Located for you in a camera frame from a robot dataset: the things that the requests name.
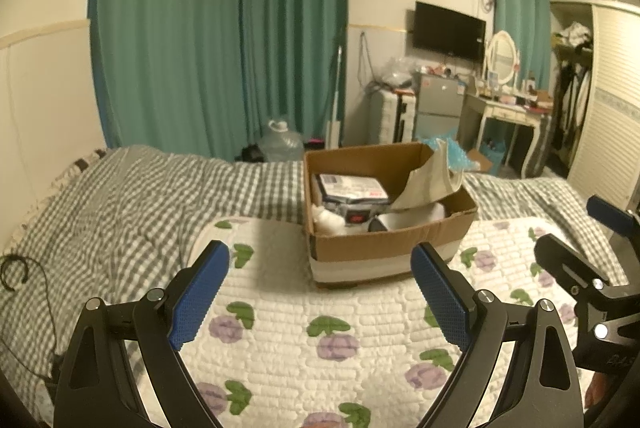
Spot white cloth bag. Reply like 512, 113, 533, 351
390, 151, 466, 214

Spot white soft bundle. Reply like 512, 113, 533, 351
312, 202, 347, 235

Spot black wall television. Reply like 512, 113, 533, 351
413, 1, 487, 60

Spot white floral quilted mat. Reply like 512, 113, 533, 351
125, 215, 621, 428

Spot clear water jug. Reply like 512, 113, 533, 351
260, 118, 304, 163

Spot dressing table clutter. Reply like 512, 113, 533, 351
470, 76, 553, 109

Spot white crumpled cloth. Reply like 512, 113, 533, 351
375, 202, 447, 233

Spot frilled patterned pillow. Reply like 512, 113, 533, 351
50, 148, 108, 189

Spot white mop pole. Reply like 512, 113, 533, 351
326, 43, 345, 146

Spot blue plastic basket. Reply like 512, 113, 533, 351
481, 138, 507, 168

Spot brown cardboard box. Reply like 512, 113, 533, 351
302, 141, 478, 291

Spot grey checked blanket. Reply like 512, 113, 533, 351
0, 143, 631, 428

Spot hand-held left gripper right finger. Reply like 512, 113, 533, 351
410, 242, 585, 428

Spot dark hanging clothes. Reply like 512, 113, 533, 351
552, 58, 593, 154

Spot clear plastic bag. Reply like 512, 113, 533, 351
372, 56, 416, 89

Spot dark packet with red label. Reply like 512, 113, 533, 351
342, 202, 392, 230

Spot wide green curtain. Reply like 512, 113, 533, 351
87, 0, 246, 161

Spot green window curtain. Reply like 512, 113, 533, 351
489, 0, 553, 94

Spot white louvred wardrobe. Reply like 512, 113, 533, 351
550, 0, 640, 209

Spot white oval vanity mirror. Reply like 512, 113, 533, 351
484, 31, 521, 84

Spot white suitcase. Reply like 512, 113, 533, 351
369, 88, 417, 144

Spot dark packet with white label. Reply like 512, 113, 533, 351
317, 173, 390, 204

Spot small open cardboard box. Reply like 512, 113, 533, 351
465, 147, 496, 174

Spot black hanging cable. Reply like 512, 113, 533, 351
357, 31, 374, 84

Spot white dressing table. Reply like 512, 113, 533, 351
462, 91, 553, 179

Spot person's right hand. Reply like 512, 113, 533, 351
584, 368, 618, 414

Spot narrow green curtain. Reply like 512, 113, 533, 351
240, 0, 349, 149

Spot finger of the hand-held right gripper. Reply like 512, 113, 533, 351
586, 195, 640, 239
534, 233, 640, 304

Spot grey mini fridge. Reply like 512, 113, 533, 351
415, 73, 463, 141

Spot blue plastic wrap pile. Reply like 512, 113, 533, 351
422, 135, 481, 171

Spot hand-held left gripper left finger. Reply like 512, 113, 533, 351
52, 239, 231, 428

